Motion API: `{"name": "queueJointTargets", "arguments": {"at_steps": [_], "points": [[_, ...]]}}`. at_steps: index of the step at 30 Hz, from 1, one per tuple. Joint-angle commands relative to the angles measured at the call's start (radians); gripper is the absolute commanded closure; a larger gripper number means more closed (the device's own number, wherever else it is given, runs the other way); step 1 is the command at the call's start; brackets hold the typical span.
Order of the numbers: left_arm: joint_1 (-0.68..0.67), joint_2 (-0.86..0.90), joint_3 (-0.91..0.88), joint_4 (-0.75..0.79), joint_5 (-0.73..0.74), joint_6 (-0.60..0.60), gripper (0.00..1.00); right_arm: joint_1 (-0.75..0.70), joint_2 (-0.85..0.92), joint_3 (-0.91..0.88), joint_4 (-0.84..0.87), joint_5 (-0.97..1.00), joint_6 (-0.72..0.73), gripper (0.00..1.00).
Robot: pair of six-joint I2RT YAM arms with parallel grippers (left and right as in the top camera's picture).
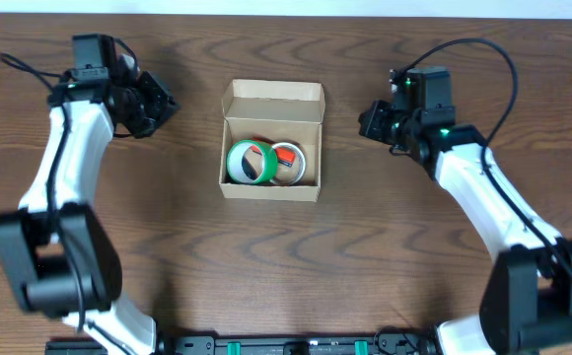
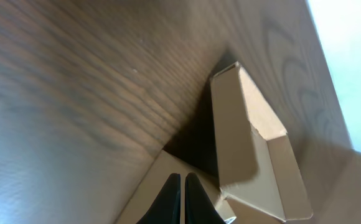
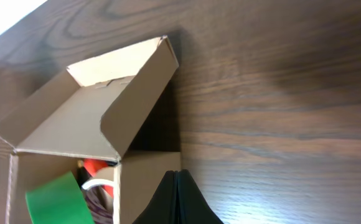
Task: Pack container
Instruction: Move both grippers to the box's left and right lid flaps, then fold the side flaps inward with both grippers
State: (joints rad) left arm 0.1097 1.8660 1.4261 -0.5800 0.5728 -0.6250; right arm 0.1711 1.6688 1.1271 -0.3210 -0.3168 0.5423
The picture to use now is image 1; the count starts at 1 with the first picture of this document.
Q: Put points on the red black stapler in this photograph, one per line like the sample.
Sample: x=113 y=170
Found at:
x=273 y=155

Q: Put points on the open cardboard box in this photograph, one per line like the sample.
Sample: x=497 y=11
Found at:
x=274 y=111

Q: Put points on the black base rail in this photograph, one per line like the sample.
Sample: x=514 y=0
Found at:
x=382 y=343

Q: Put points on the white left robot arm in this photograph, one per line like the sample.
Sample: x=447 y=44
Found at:
x=56 y=255

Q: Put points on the white tape roll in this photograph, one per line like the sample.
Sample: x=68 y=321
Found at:
x=303 y=163

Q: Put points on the green tape roll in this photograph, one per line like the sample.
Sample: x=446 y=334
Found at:
x=234 y=164

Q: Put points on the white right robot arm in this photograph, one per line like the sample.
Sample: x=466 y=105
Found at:
x=527 y=304

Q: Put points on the yellow black correction tape dispenser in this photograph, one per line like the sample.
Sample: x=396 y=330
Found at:
x=248 y=169

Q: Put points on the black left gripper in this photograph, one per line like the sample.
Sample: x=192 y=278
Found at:
x=157 y=99

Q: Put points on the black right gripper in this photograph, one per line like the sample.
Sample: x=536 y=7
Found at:
x=374 y=121

